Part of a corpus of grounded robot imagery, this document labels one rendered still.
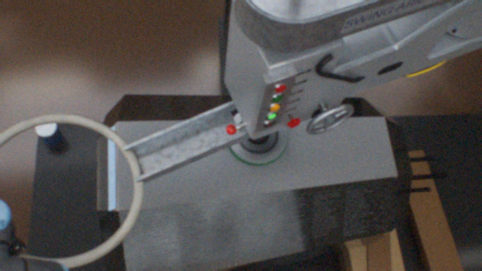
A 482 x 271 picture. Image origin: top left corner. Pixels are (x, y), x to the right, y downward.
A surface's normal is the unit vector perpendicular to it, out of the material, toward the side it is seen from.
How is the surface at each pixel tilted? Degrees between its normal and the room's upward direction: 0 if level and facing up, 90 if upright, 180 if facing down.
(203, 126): 9
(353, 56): 4
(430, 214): 0
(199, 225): 45
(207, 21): 0
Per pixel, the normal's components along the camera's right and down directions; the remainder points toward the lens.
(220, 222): 0.16, 0.38
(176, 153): -0.06, -0.33
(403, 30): -0.53, -0.07
